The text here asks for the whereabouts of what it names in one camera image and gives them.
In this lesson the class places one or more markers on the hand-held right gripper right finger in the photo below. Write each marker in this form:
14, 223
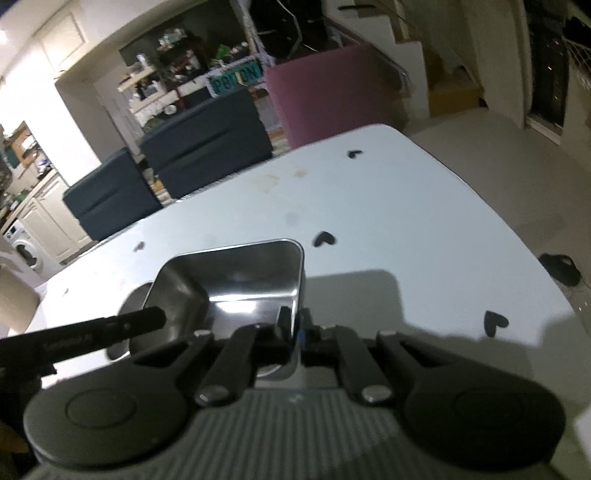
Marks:
305, 330

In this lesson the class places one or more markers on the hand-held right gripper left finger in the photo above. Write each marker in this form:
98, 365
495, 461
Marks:
281, 330

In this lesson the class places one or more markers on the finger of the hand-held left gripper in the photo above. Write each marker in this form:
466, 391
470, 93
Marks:
138, 321

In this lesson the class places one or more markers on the square steel tray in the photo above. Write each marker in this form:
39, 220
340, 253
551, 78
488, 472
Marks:
240, 277

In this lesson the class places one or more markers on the black heart sticker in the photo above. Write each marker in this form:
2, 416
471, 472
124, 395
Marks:
493, 323
139, 247
324, 239

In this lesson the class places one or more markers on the white washing machine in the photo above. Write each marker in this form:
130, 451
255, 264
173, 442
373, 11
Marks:
25, 251

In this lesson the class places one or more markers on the dark blue chair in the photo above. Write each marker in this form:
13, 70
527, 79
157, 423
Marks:
111, 203
207, 143

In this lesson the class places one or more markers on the white kitchen cabinets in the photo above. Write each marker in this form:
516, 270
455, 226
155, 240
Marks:
51, 217

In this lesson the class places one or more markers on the mauve armchair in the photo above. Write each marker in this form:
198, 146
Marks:
332, 97

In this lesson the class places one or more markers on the cream shelf rack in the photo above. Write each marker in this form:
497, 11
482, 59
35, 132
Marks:
138, 81

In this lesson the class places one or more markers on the black slipper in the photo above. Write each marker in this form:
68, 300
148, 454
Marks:
561, 270

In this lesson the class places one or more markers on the cluttered dark shelf unit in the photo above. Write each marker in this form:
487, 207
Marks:
175, 50

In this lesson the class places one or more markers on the staircase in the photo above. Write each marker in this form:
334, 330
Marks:
443, 69

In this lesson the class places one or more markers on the teal sign with white frame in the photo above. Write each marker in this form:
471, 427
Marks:
233, 79

